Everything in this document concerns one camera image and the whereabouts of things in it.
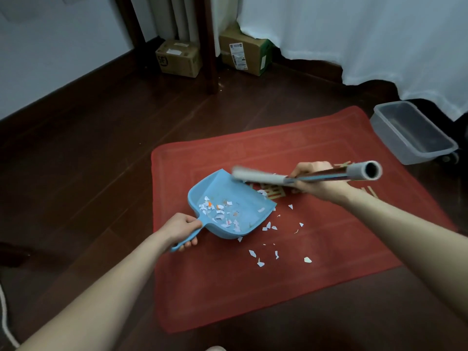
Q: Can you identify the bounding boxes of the person's right hand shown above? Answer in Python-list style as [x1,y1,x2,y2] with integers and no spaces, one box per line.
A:
[289,161,353,205]

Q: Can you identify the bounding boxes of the person's left hand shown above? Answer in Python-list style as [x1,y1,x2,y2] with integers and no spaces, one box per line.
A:
[159,213,203,253]

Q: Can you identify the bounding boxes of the blue plastic dustpan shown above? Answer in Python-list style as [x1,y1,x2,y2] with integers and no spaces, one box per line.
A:
[170,169,277,253]

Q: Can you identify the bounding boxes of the white paper scraps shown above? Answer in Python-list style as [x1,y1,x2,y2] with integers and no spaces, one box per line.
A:
[198,190,312,268]

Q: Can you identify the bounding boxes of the red doormat gold lettering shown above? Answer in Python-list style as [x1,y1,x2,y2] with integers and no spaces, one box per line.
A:
[151,105,458,334]

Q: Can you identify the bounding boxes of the white broom with metal handle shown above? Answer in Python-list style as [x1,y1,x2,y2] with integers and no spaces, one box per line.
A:
[232,160,384,189]

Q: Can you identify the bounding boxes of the clear plastic storage bin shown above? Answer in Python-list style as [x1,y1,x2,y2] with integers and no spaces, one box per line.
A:
[370,101,460,166]

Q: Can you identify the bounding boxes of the person's right forearm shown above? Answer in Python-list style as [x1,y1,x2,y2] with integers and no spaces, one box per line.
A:
[343,188,468,322]

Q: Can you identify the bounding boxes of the person's left forearm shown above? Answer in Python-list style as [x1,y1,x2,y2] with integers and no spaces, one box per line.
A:
[16,230,173,351]

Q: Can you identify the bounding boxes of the cardboard box with green side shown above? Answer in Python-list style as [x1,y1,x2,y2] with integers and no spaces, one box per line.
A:
[218,23,274,77]

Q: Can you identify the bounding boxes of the small brown cardboard box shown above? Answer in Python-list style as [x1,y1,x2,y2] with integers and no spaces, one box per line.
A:
[155,39,203,78]

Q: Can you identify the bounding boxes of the white curtain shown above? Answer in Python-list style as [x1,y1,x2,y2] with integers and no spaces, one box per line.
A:
[236,0,468,121]

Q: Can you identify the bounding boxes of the beige curtain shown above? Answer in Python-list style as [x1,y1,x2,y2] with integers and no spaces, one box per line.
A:
[148,0,238,57]

